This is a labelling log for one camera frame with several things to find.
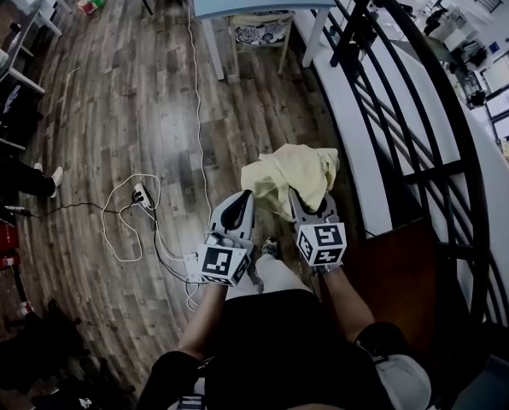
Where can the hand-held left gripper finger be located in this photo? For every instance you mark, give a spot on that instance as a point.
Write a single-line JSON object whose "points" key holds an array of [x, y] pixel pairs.
{"points": [[218, 215], [249, 216]]}

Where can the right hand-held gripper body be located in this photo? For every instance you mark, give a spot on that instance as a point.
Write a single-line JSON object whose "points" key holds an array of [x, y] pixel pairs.
{"points": [[323, 241]]}

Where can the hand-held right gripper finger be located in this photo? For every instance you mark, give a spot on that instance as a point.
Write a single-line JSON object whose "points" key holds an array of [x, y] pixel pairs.
{"points": [[328, 211], [299, 212]]}

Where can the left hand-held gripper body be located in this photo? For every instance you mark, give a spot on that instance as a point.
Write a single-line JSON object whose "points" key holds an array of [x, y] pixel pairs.
{"points": [[220, 263]]}

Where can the pale yellow clothes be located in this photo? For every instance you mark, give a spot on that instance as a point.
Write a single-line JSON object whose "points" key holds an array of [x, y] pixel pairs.
{"points": [[288, 169]]}

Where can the person's left forearm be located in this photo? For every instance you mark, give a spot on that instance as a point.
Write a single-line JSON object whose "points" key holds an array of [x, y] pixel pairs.
{"points": [[205, 318]]}

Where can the person's right forearm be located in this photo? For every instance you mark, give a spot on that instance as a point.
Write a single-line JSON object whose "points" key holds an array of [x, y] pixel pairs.
{"points": [[344, 301]]}

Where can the white socket box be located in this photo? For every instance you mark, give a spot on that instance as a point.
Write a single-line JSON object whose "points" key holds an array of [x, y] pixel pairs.
{"points": [[192, 267]]}

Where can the person's shoe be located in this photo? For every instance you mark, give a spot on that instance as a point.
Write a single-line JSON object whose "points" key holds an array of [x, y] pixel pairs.
{"points": [[270, 247]]}

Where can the person's grey trouser leg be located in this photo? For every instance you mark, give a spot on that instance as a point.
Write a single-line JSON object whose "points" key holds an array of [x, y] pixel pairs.
{"points": [[280, 276]]}

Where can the white power strip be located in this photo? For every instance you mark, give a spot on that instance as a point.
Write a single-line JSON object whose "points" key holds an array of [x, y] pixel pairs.
{"points": [[142, 195]]}

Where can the brown wooden panel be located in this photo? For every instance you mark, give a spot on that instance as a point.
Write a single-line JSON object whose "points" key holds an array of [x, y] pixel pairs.
{"points": [[404, 280]]}

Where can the person's black shirt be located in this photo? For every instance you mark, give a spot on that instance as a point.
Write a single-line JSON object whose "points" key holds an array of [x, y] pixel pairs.
{"points": [[280, 357]]}

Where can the black metal railing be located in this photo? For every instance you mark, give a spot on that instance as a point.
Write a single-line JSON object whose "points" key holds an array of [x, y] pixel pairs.
{"points": [[408, 101]]}

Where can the white pouch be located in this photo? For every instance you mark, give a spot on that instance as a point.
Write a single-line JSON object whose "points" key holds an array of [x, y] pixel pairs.
{"points": [[404, 380]]}

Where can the wooden chair with patterned cushion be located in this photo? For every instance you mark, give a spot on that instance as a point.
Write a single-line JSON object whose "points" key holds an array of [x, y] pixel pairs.
{"points": [[261, 32]]}

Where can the pile of black cloth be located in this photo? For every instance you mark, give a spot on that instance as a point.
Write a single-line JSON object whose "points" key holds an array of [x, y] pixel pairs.
{"points": [[45, 357]]}

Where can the red fire extinguisher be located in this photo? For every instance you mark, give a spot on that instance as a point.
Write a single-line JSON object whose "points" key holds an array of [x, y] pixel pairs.
{"points": [[6, 261]]}

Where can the green and red packet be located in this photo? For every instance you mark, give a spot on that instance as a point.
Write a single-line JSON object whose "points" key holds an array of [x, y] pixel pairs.
{"points": [[91, 2]]}

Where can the white desk with dark top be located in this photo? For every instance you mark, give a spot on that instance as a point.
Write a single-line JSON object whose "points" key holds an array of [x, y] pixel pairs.
{"points": [[15, 54]]}

